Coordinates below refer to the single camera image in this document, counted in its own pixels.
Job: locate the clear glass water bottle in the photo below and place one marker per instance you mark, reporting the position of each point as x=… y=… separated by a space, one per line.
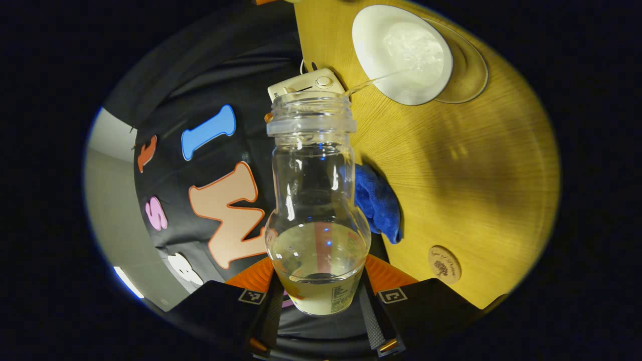
x=316 y=210

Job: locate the ceiling light panel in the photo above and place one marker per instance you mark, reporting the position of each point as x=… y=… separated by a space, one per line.
x=129 y=282

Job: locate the black backdrop cloth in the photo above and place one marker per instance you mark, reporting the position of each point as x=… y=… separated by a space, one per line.
x=200 y=90

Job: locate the blue towel cloth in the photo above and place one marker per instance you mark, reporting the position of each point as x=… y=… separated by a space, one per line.
x=378 y=205

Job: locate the cream ceramic teacup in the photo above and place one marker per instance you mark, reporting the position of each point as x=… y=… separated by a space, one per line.
x=396 y=50

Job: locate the cream ceramic saucer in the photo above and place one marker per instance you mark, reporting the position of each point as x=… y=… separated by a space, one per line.
x=471 y=70

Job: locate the toasted bread slice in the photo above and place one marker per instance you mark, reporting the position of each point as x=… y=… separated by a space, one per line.
x=269 y=118

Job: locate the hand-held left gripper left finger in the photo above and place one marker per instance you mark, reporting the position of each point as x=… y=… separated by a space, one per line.
x=272 y=316

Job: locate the round wooden coaster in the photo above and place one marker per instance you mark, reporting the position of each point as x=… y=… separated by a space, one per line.
x=445 y=264

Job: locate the white toaster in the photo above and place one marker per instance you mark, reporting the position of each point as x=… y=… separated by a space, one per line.
x=306 y=82

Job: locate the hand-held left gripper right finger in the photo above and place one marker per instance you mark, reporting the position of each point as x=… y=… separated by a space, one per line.
x=371 y=321

